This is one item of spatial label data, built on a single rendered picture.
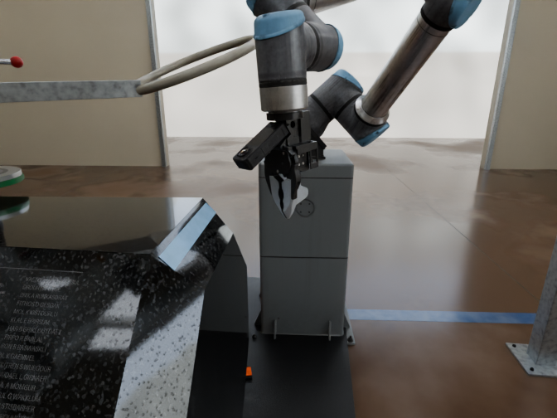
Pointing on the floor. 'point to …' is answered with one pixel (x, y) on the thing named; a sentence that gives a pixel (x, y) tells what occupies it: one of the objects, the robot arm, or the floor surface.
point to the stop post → (542, 331)
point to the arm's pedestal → (307, 253)
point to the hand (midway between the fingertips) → (284, 213)
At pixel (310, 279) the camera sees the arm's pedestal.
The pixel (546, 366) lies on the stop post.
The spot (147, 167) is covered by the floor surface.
